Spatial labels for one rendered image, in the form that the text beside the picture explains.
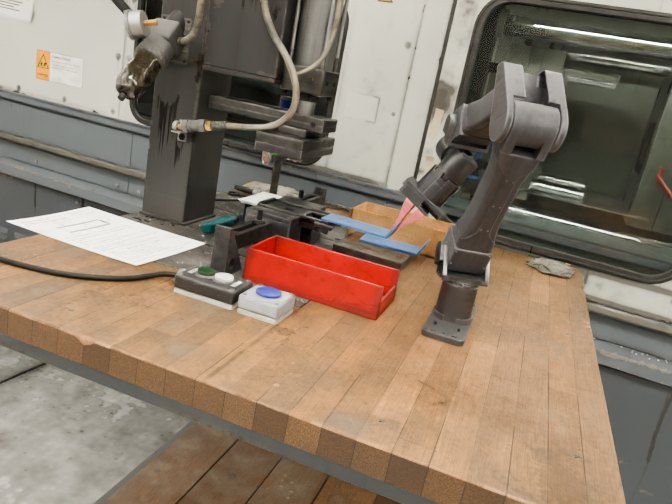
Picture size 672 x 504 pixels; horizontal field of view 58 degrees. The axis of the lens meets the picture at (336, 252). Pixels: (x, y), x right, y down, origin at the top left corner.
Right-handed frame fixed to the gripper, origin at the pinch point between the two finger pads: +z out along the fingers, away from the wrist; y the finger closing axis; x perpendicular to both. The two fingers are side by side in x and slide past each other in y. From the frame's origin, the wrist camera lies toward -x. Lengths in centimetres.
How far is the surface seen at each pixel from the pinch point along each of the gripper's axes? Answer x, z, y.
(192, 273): 34.4, 19.9, 16.6
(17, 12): -78, 65, 161
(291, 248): 12.0, 14.2, 10.9
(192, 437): -22, 91, 0
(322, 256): 12.2, 10.7, 5.5
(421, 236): -24.4, 3.3, -5.0
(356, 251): -6.5, 11.6, 2.6
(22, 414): -31, 145, 46
